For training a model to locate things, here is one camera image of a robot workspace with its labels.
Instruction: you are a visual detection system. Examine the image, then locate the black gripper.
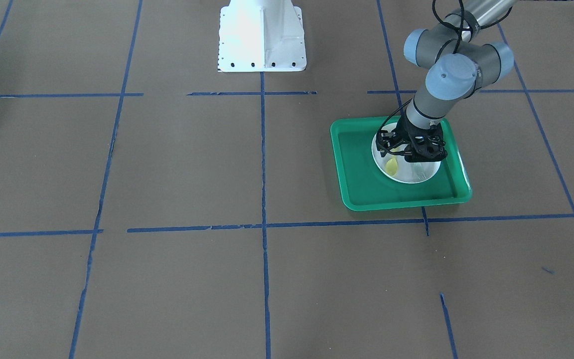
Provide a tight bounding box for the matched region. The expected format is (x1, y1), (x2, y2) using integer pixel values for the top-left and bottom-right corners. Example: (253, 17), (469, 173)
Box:
(376, 116), (448, 163)

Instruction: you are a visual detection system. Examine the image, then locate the yellow plastic spoon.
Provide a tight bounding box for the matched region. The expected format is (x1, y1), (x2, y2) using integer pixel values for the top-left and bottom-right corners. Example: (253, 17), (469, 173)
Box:
(384, 146), (404, 177)

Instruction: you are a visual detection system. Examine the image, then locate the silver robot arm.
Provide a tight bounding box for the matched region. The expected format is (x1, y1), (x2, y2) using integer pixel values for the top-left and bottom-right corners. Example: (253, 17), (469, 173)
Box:
(374, 0), (515, 163)

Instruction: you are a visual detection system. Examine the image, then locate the pale green plastic fork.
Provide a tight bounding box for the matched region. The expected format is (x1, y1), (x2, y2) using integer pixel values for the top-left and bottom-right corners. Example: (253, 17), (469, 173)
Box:
(412, 162), (428, 182)

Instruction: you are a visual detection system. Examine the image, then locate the white round plate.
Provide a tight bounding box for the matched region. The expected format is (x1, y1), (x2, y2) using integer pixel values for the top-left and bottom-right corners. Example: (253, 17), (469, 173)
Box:
(371, 133), (441, 184)

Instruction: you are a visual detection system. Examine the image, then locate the green plastic tray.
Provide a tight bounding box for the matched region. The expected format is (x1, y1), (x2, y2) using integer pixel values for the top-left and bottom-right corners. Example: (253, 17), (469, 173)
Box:
(330, 117), (472, 211)

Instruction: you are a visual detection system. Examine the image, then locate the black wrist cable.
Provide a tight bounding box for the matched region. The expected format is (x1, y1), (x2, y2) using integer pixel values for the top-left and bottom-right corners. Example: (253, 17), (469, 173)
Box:
(378, 0), (477, 150)

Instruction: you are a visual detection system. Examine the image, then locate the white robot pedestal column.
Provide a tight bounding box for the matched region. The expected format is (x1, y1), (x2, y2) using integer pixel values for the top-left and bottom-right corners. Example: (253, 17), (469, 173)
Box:
(217, 0), (307, 73)

